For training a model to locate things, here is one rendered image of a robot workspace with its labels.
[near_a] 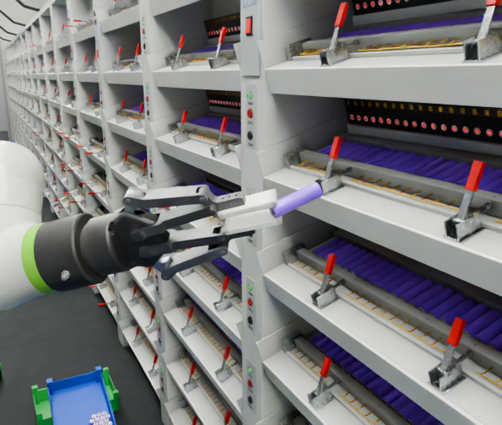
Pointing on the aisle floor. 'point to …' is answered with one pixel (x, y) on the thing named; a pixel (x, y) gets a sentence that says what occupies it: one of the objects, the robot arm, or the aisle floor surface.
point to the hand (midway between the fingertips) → (251, 212)
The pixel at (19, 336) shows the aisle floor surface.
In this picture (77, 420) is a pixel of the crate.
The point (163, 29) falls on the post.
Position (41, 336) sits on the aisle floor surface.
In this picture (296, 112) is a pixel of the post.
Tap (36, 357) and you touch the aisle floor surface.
